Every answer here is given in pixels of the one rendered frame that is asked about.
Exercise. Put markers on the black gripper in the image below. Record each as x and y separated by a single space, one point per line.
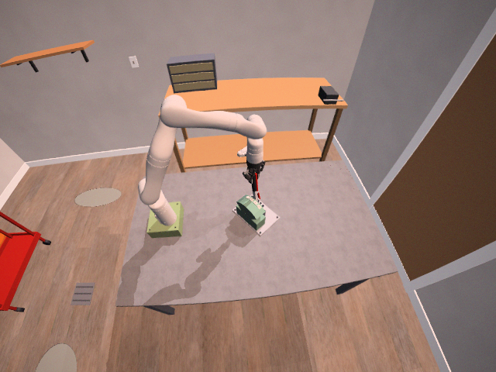
252 169

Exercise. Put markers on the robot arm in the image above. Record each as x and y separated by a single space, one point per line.
175 114

